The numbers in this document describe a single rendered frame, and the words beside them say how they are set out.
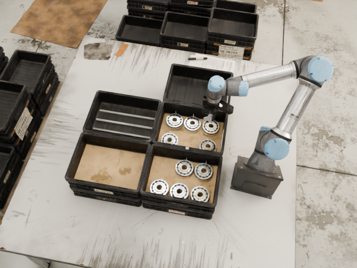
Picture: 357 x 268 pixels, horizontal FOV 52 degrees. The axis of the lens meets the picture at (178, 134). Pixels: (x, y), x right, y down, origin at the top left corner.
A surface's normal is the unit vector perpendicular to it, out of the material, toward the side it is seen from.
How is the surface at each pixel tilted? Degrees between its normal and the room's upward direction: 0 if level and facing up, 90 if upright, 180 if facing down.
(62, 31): 0
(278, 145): 54
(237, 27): 0
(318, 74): 39
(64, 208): 0
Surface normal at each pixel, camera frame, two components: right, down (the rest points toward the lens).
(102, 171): 0.03, -0.52
